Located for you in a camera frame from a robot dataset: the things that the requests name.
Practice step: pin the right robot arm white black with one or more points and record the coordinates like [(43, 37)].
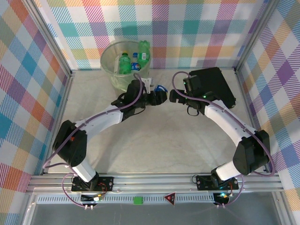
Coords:
[(225, 122)]

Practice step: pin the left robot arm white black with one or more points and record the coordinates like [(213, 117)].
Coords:
[(100, 118)]

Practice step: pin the grey mesh waste bin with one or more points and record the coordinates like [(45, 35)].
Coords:
[(117, 79)]

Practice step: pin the black hard case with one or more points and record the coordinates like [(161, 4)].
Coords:
[(218, 82)]

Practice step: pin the red triangle button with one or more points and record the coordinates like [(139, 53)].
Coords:
[(170, 198)]

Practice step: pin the green plastic block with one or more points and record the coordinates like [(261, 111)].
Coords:
[(138, 201)]

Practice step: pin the black controller board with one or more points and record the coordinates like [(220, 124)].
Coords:
[(221, 198), (91, 198)]

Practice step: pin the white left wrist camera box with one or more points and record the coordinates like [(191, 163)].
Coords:
[(147, 82)]

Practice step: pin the aluminium frame side rail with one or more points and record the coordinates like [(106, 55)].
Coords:
[(67, 86), (249, 105)]

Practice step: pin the aluminium frame upright post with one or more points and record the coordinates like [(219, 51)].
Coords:
[(255, 35), (50, 35)]

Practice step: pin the aluminium frame cross rail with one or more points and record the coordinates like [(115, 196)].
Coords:
[(152, 182)]

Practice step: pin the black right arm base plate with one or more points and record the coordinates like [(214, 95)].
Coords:
[(204, 182)]

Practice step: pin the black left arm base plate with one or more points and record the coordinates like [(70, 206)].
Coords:
[(105, 182)]

